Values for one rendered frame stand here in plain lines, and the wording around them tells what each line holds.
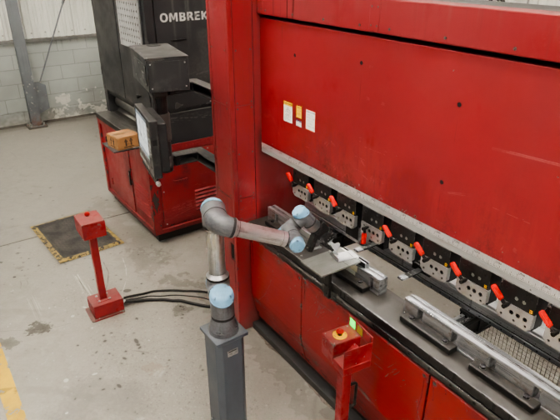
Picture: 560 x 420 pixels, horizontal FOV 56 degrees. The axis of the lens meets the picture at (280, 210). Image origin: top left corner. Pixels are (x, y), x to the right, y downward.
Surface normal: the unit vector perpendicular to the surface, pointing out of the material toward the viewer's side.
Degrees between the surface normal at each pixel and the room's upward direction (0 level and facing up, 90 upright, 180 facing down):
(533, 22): 90
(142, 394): 0
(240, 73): 90
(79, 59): 90
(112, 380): 0
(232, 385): 90
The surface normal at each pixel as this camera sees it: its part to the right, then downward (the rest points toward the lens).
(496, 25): -0.83, 0.25
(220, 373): -0.17, 0.43
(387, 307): 0.00, -0.90
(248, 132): 0.56, 0.36
